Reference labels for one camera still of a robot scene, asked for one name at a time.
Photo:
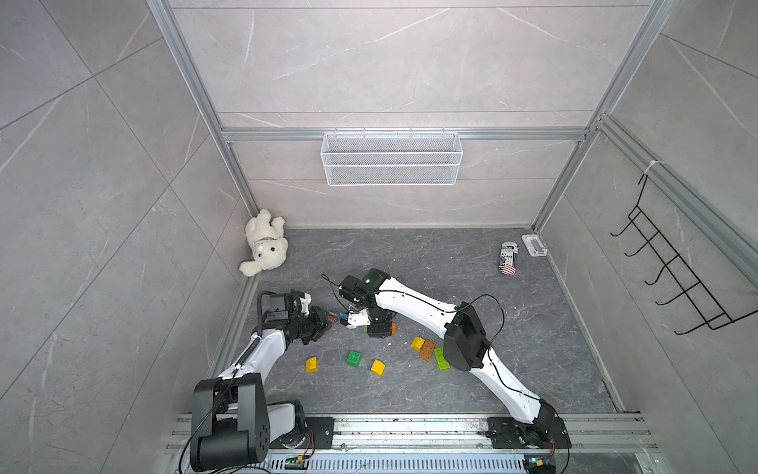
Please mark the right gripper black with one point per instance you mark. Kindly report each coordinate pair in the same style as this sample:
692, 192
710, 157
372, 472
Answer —
380, 332

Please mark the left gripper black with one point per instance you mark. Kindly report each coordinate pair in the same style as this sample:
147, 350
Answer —
319, 322

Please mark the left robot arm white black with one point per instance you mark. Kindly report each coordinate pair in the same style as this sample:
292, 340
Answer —
232, 425

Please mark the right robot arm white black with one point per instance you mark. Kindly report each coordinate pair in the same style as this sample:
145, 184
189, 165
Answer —
377, 298

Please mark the yellow lego brick right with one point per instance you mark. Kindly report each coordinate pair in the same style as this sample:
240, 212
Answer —
417, 344

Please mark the yellow lego brick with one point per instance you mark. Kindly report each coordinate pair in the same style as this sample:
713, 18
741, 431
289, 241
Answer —
417, 344
311, 365
378, 368

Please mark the dark green lego brick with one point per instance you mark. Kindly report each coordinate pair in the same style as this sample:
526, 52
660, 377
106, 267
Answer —
354, 359

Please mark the yellow lego brick middle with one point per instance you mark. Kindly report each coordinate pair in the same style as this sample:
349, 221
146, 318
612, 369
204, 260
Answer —
378, 368

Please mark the yellow lego brick left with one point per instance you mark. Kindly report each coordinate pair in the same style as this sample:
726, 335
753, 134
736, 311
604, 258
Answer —
311, 365

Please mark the brown lego plate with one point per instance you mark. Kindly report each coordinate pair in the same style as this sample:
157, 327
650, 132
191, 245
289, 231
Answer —
427, 350

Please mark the light green lego plate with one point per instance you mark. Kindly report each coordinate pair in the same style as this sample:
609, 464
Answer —
441, 362

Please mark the white teddy bear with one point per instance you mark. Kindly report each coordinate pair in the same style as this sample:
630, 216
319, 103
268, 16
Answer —
265, 236

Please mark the flag pattern can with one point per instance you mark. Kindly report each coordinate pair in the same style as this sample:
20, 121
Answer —
508, 258

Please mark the small white box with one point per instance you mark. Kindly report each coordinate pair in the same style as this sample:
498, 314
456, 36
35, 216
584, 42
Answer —
534, 245

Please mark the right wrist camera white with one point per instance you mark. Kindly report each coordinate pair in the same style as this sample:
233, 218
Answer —
358, 319

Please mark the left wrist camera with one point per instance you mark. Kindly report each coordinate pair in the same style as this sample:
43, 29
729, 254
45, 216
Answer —
302, 301

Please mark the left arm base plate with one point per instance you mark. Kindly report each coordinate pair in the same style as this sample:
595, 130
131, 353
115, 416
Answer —
315, 433

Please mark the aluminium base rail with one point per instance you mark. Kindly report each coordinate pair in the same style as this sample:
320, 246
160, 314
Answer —
456, 443

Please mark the white wire mesh basket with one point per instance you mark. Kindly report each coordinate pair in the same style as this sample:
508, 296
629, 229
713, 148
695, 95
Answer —
370, 159

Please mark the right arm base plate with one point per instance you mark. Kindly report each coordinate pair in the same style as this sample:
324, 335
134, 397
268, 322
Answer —
505, 432

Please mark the black wire hook rack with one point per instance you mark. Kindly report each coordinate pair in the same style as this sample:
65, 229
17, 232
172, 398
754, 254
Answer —
688, 285

